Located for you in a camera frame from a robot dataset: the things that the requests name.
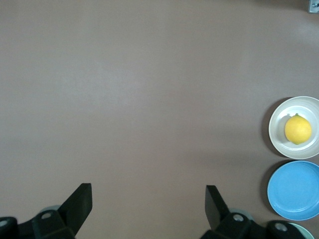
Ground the blue round plate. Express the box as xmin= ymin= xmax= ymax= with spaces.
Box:
xmin=267 ymin=160 xmax=319 ymax=221

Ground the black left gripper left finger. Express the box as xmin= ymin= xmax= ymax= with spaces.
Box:
xmin=32 ymin=183 xmax=93 ymax=239

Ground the green round plate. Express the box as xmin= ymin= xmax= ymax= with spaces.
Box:
xmin=290 ymin=222 xmax=314 ymax=239

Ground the yellow lemon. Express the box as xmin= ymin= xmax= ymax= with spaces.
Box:
xmin=285 ymin=113 xmax=313 ymax=145

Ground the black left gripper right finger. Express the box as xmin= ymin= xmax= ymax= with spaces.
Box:
xmin=201 ymin=185 xmax=251 ymax=239

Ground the beige round plate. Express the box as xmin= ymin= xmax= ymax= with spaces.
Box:
xmin=268 ymin=96 xmax=319 ymax=160

